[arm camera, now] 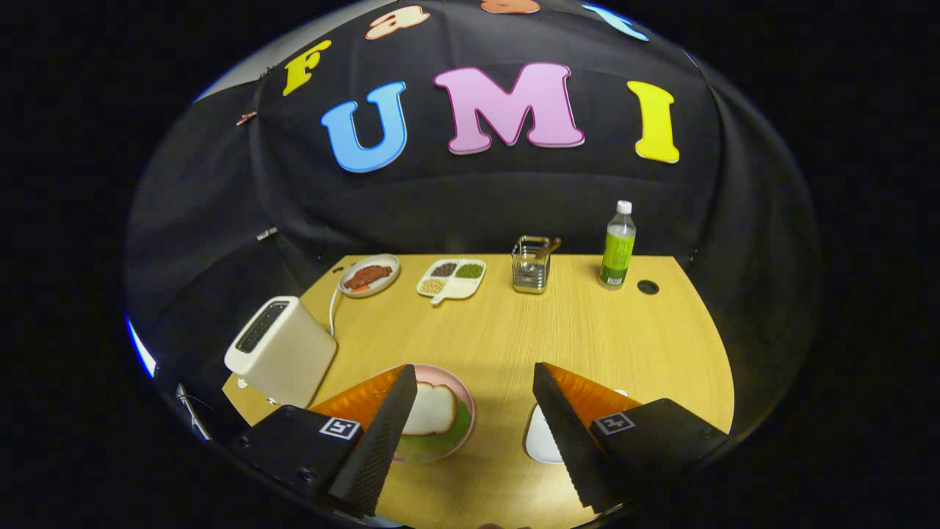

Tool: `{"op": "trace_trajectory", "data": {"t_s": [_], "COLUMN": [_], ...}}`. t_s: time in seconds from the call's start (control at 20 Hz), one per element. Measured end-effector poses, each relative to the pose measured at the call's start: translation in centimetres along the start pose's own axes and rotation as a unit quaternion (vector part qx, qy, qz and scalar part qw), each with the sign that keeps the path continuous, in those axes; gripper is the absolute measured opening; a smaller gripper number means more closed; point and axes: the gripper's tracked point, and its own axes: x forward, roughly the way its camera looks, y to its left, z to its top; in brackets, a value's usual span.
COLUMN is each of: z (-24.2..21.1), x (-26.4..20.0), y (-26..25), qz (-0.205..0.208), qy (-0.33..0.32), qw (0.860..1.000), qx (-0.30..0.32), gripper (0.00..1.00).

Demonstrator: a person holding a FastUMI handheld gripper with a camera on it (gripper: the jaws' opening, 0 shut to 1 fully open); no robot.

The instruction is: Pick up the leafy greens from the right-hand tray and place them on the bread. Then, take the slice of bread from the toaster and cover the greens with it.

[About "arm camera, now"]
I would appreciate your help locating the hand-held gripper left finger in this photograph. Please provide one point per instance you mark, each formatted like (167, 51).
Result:
(378, 448)

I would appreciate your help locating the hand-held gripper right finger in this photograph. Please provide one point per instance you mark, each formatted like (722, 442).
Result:
(569, 448)

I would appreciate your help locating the green lettuce leaf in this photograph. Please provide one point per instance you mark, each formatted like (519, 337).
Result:
(440, 447)

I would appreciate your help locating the toasted bread slice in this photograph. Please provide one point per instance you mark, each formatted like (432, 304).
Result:
(429, 411)

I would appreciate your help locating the square white plate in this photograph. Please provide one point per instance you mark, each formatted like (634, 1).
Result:
(542, 441)

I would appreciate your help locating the pink plate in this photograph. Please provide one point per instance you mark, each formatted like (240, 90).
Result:
(440, 373)

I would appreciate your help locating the white toaster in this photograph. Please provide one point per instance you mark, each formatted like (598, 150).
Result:
(286, 360)

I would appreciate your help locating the round white plate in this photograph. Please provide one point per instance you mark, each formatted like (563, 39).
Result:
(388, 284)

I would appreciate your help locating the pile of yellow beans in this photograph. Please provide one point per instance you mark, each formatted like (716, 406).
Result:
(432, 286)

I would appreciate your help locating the brown steak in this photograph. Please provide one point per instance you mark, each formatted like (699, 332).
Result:
(367, 276)

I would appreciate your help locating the white divided dish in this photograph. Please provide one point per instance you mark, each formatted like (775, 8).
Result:
(466, 289)

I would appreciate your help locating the pile of dark beans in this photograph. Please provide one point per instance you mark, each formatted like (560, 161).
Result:
(444, 270)

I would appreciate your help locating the white and black equipment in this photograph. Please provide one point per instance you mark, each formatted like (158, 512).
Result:
(189, 411)

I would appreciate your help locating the green label plastic bottle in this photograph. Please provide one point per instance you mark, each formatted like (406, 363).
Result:
(617, 257)

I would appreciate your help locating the pile of green beans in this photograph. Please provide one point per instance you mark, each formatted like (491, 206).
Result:
(470, 270)

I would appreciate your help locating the silver clip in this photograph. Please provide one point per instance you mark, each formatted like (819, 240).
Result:
(266, 234)

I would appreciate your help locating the black backdrop cloth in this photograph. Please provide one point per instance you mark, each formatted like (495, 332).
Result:
(514, 198)

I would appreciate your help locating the red clip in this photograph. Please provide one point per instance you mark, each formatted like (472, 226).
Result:
(247, 117)

